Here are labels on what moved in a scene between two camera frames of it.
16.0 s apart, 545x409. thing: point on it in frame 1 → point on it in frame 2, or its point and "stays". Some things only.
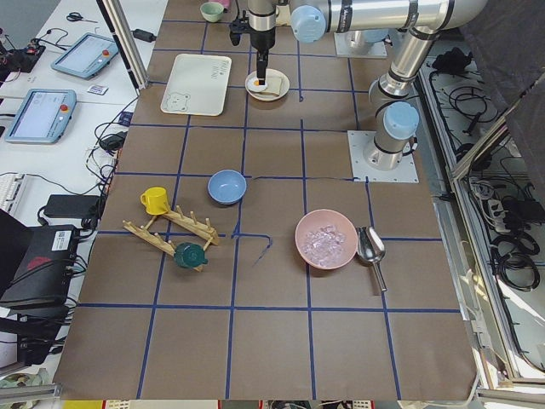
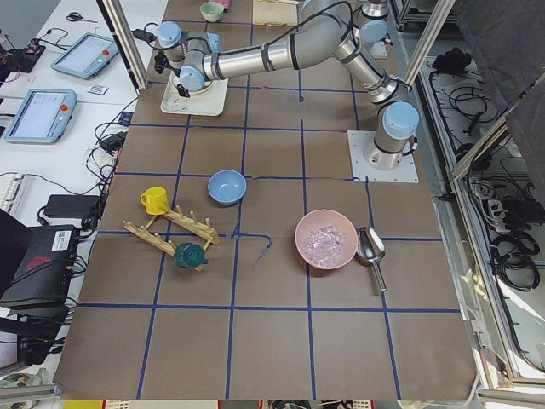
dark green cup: (190, 256) stays
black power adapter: (73, 206) stays
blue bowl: (226, 187) stays
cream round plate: (264, 96) → (176, 77)
